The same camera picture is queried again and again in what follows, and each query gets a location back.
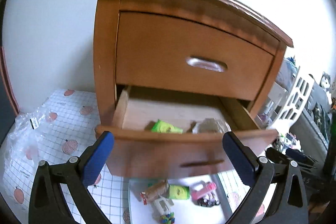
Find black toy car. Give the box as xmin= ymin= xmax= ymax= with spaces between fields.
xmin=197 ymin=197 xmax=221 ymax=207

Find pink hair rollers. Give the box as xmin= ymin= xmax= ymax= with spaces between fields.
xmin=191 ymin=182 xmax=217 ymax=200

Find green tissue pack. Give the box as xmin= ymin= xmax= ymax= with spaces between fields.
xmin=168 ymin=184 xmax=190 ymax=200
xmin=151 ymin=120 xmax=183 ymax=134

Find cracker packet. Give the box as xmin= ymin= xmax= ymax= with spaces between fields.
xmin=140 ymin=180 xmax=169 ymax=205

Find clear plastic bag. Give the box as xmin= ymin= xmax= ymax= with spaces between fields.
xmin=5 ymin=107 xmax=52 ymax=166

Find white tray with teal rim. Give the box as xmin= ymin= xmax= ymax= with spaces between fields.
xmin=128 ymin=174 xmax=232 ymax=223

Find white lace cloth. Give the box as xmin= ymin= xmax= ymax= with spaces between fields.
xmin=192 ymin=118 xmax=231 ymax=134

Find white shelf rack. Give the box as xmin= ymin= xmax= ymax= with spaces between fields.
xmin=255 ymin=68 xmax=314 ymax=134

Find lower wooden drawer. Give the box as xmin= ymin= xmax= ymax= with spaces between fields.
xmin=95 ymin=86 xmax=278 ymax=178

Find wooden drawer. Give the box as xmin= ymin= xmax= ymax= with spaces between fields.
xmin=116 ymin=12 xmax=273 ymax=101
xmin=95 ymin=86 xmax=278 ymax=178

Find wooden nightstand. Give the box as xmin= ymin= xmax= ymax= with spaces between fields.
xmin=92 ymin=0 xmax=294 ymax=135

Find upper wooden drawer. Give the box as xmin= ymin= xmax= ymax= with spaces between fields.
xmin=116 ymin=12 xmax=273 ymax=101

